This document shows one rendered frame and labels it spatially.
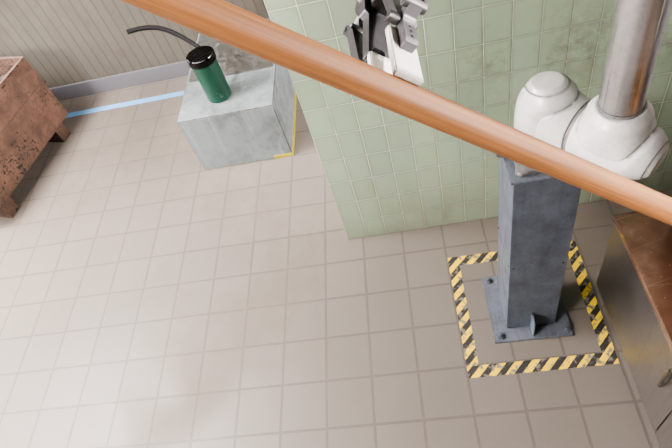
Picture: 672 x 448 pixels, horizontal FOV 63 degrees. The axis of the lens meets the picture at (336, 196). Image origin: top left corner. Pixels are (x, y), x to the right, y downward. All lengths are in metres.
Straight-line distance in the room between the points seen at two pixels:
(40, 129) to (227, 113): 1.53
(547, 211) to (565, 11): 0.69
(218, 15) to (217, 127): 2.78
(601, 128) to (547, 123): 0.16
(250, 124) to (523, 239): 1.78
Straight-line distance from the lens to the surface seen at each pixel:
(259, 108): 3.08
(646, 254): 2.09
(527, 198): 1.76
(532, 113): 1.55
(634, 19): 1.27
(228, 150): 3.34
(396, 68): 0.49
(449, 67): 2.10
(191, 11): 0.44
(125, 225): 3.48
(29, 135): 4.14
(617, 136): 1.46
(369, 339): 2.54
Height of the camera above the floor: 2.29
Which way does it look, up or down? 49 degrees down
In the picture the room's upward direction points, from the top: 19 degrees counter-clockwise
